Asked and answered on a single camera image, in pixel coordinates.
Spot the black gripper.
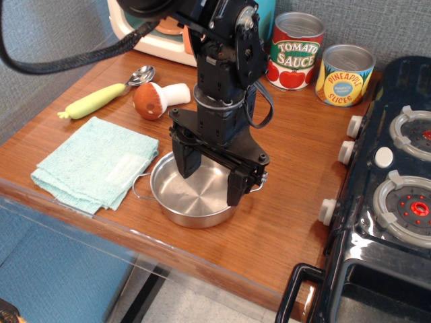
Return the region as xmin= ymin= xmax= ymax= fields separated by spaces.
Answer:
xmin=168 ymin=81 xmax=271 ymax=207

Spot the stainless steel pot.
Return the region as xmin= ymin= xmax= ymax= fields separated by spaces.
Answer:
xmin=131 ymin=151 xmax=265 ymax=229

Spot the spoon with yellow-green handle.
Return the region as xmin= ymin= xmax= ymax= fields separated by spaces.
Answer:
xmin=57 ymin=65 xmax=156 ymax=120

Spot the toy microwave teal and cream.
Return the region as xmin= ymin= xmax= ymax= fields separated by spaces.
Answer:
xmin=108 ymin=1 xmax=275 ymax=67

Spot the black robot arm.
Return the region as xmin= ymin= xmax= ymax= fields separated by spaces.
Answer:
xmin=119 ymin=1 xmax=270 ymax=206

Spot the pineapple slices tin can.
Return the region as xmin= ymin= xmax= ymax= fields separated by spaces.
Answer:
xmin=315 ymin=44 xmax=376 ymax=107

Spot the plush brown mushroom toy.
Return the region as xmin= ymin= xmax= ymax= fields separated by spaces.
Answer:
xmin=133 ymin=82 xmax=191 ymax=120

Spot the tomato sauce tin can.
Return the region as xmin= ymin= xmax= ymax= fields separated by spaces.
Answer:
xmin=267 ymin=11 xmax=325 ymax=90

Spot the black toy stove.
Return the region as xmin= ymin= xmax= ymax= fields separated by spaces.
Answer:
xmin=276 ymin=56 xmax=430 ymax=322

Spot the light teal folded cloth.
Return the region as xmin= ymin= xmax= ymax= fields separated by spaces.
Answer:
xmin=31 ymin=117 xmax=159 ymax=216

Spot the black braided cable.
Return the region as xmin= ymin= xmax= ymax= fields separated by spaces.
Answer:
xmin=0 ymin=0 xmax=161 ymax=75

